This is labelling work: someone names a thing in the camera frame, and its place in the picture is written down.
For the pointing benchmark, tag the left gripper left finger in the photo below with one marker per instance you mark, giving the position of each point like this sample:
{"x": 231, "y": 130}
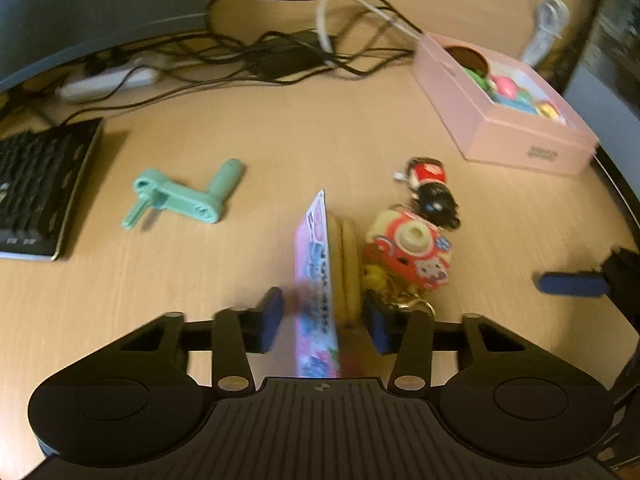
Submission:
{"x": 236, "y": 333}

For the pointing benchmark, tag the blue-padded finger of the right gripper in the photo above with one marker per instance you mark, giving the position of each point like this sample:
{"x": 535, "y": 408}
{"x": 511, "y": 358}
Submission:
{"x": 583, "y": 284}

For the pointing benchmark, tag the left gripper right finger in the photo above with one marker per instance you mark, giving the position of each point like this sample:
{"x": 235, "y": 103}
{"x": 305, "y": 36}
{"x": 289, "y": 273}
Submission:
{"x": 408, "y": 334}

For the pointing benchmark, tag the red toy camera keychain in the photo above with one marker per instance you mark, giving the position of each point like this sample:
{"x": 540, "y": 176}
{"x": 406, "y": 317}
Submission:
{"x": 408, "y": 247}

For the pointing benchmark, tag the red black doll keychain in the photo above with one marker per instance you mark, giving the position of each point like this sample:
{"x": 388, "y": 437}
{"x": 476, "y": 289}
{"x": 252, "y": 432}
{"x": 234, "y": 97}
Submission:
{"x": 431, "y": 198}

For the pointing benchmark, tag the yellow small toy charm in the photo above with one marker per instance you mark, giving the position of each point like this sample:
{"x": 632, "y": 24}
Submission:
{"x": 398, "y": 295}

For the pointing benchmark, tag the pink cardboard box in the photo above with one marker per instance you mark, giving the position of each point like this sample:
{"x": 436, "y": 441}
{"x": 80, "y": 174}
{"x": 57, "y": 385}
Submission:
{"x": 498, "y": 110}

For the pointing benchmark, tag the colourful toys in box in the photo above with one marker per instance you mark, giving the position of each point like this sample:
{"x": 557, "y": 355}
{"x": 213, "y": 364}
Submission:
{"x": 502, "y": 89}

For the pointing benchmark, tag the black keyboard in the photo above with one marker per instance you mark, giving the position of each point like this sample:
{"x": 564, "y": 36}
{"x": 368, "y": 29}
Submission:
{"x": 41, "y": 175}

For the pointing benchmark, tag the black power adapter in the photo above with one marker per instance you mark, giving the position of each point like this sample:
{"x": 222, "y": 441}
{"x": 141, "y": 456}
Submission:
{"x": 277, "y": 55}

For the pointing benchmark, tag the white power strip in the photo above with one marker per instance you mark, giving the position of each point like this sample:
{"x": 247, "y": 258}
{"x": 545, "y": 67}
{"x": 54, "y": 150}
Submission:
{"x": 80, "y": 87}

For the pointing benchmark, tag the curved monitor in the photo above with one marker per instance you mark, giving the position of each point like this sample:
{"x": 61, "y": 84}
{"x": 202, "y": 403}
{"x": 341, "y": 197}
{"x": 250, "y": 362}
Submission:
{"x": 37, "y": 35}

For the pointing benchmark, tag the green plastic crank handle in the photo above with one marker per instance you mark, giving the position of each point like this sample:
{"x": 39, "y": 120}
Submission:
{"x": 155, "y": 190}

